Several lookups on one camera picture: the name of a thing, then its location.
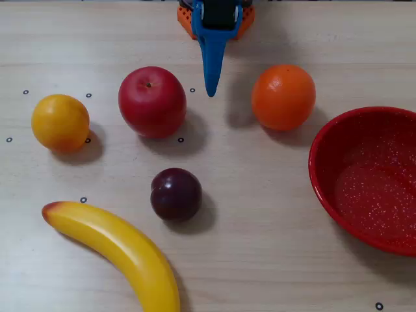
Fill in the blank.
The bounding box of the dark purple plum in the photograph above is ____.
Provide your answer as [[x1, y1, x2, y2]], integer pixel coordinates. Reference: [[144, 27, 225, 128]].
[[149, 167, 203, 222]]

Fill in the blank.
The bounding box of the red speckled bowl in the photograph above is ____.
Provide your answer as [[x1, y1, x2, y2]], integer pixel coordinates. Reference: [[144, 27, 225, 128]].
[[307, 106, 416, 257]]

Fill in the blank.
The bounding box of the orange robot base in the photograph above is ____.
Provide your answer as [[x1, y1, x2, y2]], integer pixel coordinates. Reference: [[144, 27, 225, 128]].
[[177, 0, 256, 40]]

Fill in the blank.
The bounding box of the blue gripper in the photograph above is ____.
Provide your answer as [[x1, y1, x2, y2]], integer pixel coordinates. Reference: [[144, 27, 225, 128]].
[[190, 0, 244, 98]]

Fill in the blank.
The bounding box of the yellow orange round fruit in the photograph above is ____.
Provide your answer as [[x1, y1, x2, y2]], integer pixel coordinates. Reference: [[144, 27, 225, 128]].
[[31, 94, 91, 153]]

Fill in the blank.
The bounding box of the yellow banana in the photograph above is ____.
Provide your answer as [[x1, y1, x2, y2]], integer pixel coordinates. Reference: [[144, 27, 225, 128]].
[[41, 201, 181, 312]]

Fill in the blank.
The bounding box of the red apple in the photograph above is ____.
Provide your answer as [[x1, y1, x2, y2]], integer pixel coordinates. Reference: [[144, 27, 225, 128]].
[[118, 66, 188, 140]]

